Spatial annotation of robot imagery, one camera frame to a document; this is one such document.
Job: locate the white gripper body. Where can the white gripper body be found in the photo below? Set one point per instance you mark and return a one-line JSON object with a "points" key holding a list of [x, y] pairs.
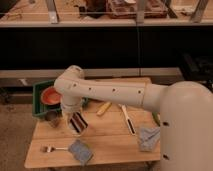
{"points": [[70, 105]]}

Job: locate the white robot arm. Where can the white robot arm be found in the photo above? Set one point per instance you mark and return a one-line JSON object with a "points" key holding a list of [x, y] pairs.
{"points": [[186, 109]]}

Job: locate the small metal cup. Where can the small metal cup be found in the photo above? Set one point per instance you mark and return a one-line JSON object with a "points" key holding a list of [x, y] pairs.
{"points": [[52, 118]]}

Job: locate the white paper cup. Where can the white paper cup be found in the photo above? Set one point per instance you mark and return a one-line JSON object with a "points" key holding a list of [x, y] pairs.
{"points": [[70, 126]]}

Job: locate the orange bowl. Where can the orange bowl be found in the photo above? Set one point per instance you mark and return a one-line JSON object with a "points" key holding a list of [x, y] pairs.
{"points": [[50, 96]]}

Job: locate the green plastic tray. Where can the green plastic tray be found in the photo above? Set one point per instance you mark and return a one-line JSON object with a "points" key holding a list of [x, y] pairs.
{"points": [[40, 109]]}

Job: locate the blue sponge cloth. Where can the blue sponge cloth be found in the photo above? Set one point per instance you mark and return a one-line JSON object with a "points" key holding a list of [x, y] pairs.
{"points": [[81, 152]]}

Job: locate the metal fork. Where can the metal fork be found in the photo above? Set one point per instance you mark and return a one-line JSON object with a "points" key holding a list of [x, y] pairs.
{"points": [[49, 149]]}

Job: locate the grey folded cloth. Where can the grey folded cloth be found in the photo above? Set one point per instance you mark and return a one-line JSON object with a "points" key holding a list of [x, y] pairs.
{"points": [[148, 138]]}

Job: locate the black box on floor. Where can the black box on floor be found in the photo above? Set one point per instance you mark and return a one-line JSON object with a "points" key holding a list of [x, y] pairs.
{"points": [[197, 68]]}

